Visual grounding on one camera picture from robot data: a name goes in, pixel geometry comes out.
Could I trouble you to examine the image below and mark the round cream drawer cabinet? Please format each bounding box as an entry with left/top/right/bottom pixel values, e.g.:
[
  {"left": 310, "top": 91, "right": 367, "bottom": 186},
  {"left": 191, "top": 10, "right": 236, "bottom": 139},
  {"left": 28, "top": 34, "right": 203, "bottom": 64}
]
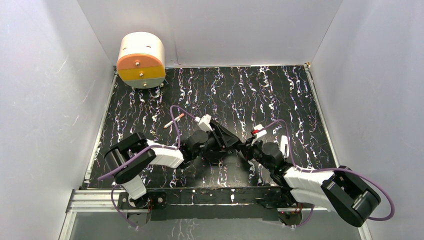
[{"left": 116, "top": 32, "right": 166, "bottom": 89}]

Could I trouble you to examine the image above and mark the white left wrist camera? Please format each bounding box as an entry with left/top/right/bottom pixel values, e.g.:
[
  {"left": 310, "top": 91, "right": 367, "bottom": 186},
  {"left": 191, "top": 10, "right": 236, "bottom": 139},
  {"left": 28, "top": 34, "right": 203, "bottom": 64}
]
[{"left": 194, "top": 114, "right": 213, "bottom": 132}]

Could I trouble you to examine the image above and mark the pink white marker pen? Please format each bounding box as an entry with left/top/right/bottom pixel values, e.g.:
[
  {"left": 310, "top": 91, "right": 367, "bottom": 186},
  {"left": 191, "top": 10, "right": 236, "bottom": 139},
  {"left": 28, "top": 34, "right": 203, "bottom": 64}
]
[{"left": 163, "top": 113, "right": 185, "bottom": 129}]

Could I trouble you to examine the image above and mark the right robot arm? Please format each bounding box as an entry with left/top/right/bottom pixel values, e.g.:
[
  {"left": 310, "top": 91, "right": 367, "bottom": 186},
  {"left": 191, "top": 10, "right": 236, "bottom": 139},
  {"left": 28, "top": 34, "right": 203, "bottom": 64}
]
[{"left": 238, "top": 139, "right": 381, "bottom": 227}]

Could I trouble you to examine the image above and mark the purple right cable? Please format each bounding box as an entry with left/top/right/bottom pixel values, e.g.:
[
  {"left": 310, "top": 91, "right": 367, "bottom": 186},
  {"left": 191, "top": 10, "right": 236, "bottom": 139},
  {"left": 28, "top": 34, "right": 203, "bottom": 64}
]
[{"left": 255, "top": 119, "right": 396, "bottom": 229}]

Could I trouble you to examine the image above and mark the aluminium front rail frame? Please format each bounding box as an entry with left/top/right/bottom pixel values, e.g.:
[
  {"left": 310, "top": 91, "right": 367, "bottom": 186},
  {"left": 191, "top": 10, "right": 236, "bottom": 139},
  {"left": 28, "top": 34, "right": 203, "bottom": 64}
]
[{"left": 59, "top": 187, "right": 372, "bottom": 240}]

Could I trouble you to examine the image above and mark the purple cable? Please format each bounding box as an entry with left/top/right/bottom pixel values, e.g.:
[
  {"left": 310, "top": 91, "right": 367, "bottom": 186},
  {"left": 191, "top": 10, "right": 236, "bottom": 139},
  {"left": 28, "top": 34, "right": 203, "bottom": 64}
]
[
  {"left": 255, "top": 119, "right": 396, "bottom": 229},
  {"left": 97, "top": 105, "right": 200, "bottom": 229}
]

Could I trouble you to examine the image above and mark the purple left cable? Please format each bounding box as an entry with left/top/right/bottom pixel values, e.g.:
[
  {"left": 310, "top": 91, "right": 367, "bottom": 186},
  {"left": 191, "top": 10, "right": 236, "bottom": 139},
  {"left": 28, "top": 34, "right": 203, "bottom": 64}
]
[{"left": 97, "top": 105, "right": 200, "bottom": 229}]

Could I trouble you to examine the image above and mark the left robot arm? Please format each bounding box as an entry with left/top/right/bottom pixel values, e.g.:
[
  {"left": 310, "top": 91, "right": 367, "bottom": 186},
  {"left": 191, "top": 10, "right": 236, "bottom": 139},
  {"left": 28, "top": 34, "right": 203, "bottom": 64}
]
[{"left": 103, "top": 126, "right": 239, "bottom": 208}]

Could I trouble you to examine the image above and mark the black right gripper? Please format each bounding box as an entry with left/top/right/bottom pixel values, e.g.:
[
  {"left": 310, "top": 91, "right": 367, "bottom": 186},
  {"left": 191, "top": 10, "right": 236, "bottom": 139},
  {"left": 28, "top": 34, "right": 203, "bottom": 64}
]
[{"left": 237, "top": 136, "right": 273, "bottom": 172}]

